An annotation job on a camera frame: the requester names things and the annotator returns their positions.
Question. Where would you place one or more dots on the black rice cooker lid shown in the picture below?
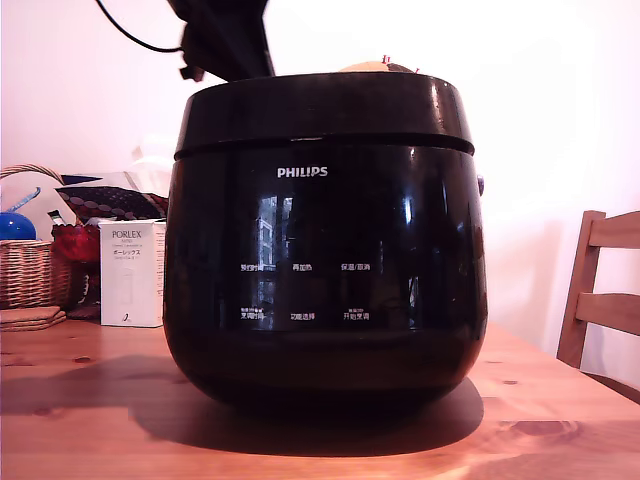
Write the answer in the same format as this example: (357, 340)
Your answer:
(325, 107)

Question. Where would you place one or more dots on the black Philips rice cooker body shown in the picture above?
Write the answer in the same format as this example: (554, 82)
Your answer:
(325, 300)

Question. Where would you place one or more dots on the tan round object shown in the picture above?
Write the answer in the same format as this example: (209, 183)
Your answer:
(365, 67)

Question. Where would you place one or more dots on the white plastic object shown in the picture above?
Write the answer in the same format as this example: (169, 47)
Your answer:
(150, 165)

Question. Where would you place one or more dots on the white Porlex box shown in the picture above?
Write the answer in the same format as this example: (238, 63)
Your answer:
(131, 280)

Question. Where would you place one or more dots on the dark dotted patterned cloth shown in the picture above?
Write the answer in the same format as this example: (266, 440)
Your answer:
(107, 201)

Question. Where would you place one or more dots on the red glass bowl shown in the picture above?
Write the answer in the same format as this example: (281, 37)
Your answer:
(76, 243)

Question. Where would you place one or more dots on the wooden chair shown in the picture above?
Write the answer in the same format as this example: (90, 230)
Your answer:
(595, 305)

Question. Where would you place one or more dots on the woven wicker basket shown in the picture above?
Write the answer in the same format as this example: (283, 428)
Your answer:
(30, 275)

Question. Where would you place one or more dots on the blue plastic stick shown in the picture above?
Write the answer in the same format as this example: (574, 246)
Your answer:
(26, 199)

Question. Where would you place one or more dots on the cork coaster stack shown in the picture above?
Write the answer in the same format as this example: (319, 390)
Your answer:
(30, 320)

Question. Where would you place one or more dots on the blue round ball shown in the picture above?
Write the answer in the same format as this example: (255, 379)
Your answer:
(16, 228)

